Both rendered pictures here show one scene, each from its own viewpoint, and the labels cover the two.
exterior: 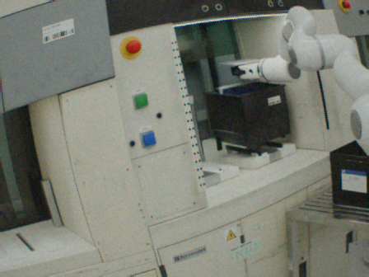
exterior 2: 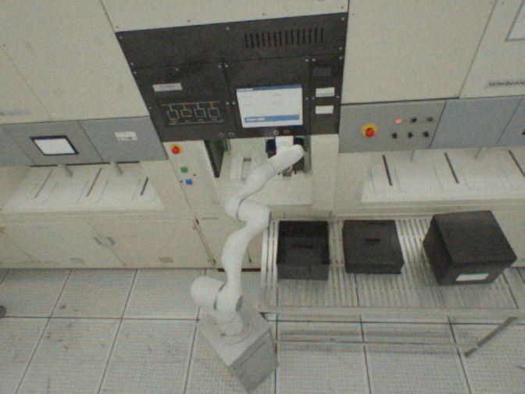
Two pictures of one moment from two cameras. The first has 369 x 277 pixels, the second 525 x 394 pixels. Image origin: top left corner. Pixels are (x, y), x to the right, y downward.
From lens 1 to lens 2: 1.75 m
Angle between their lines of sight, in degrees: 51
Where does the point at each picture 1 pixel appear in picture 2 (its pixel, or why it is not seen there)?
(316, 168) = (293, 206)
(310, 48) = (230, 213)
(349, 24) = (367, 144)
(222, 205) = not seen: hidden behind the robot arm
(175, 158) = (203, 188)
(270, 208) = not seen: hidden behind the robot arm
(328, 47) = (242, 216)
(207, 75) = not seen: hidden behind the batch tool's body
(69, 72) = (140, 154)
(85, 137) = (155, 177)
